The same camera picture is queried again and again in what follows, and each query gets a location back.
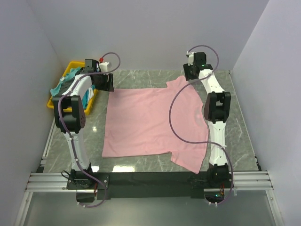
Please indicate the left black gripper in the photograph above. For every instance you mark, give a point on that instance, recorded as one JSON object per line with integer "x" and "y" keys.
{"x": 107, "y": 86}

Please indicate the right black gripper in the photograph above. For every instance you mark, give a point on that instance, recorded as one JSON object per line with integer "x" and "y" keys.
{"x": 186, "y": 68}

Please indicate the pink t shirt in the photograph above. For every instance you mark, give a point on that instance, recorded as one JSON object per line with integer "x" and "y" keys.
{"x": 155, "y": 121}

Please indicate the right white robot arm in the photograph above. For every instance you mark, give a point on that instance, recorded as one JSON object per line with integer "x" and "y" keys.
{"x": 216, "y": 109}

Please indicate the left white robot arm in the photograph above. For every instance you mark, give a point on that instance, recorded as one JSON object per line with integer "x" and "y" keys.
{"x": 72, "y": 100}

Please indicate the white t shirt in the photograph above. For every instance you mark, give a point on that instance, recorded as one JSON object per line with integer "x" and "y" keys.
{"x": 90, "y": 91}

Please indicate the teal t shirt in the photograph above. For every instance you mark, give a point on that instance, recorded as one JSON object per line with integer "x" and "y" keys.
{"x": 86, "y": 98}

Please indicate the light green t shirt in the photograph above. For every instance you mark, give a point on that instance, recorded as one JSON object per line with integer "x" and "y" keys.
{"x": 71, "y": 75}

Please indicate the grey t shirt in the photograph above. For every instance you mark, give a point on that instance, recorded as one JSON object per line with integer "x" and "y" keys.
{"x": 66, "y": 84}

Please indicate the black base bar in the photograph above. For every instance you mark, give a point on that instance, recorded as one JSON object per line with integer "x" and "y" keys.
{"x": 104, "y": 186}

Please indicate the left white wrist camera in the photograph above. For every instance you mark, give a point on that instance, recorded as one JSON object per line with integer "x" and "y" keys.
{"x": 104, "y": 66}

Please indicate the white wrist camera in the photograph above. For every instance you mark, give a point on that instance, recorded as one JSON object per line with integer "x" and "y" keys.
{"x": 104, "y": 66}
{"x": 190, "y": 56}

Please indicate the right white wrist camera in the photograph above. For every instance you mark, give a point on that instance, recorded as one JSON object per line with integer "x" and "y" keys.
{"x": 190, "y": 56}

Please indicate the aluminium rail frame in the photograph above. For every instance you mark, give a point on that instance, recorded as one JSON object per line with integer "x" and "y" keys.
{"x": 251, "y": 202}

